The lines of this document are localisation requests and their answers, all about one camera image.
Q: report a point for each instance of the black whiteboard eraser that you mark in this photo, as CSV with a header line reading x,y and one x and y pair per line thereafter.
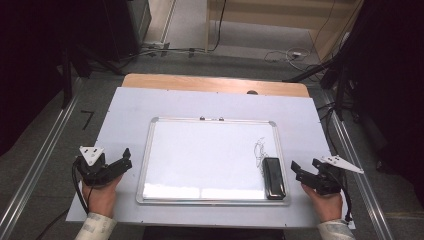
x,y
274,178

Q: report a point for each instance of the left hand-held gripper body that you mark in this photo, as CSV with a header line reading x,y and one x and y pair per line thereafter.
x,y
95,171

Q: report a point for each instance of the grey power strip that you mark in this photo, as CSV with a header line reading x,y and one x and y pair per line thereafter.
x,y
155,45

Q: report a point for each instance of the dark curtain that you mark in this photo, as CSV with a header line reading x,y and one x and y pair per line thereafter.
x,y
390,83
26,66

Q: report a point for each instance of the dark cabinet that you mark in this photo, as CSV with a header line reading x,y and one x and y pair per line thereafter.
x,y
123,26

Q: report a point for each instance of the black metal stand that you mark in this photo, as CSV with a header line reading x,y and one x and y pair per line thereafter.
x,y
340,93
66,80

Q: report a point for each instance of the person's right hand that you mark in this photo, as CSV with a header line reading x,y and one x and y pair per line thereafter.
x,y
328,206

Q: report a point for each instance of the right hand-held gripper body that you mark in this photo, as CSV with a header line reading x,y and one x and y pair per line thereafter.
x,y
330,180

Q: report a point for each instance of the wooden board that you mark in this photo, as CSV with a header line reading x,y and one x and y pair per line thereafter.
x,y
206,83

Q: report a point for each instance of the person's left hand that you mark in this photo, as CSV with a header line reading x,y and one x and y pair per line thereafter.
x,y
100,200

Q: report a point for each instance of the silver framed whiteboard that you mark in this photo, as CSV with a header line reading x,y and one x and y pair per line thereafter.
x,y
206,160

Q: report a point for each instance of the aluminium floor rail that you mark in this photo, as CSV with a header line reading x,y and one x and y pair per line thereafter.
x,y
363,190
36,166

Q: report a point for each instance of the large white table sheet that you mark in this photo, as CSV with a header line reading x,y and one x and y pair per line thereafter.
x,y
133,106

